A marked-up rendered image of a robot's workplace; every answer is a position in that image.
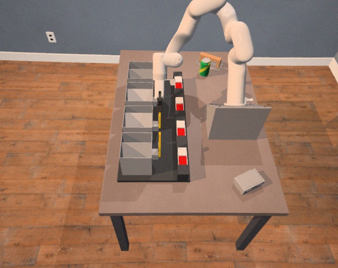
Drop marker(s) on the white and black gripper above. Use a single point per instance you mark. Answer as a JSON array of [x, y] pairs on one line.
[[159, 93]]

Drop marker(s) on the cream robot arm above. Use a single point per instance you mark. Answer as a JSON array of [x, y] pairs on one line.
[[237, 34]]

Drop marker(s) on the green and yellow drink can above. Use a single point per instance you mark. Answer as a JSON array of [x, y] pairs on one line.
[[205, 67]]

